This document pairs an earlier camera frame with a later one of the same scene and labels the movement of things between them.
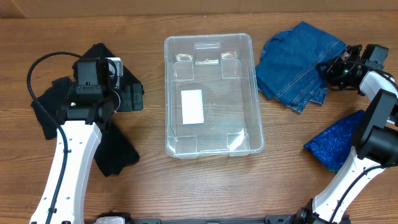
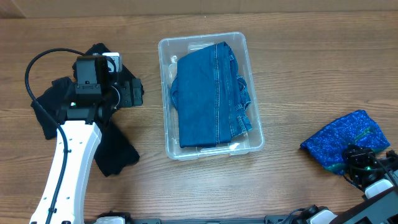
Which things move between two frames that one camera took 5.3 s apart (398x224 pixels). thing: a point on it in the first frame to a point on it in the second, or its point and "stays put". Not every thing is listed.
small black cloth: [54, 101] stays put
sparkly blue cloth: [332, 146] stays put
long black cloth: [114, 152] stays put
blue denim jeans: [287, 69] to [211, 96]
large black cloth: [119, 75] stays put
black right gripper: [328, 71] to [357, 154]
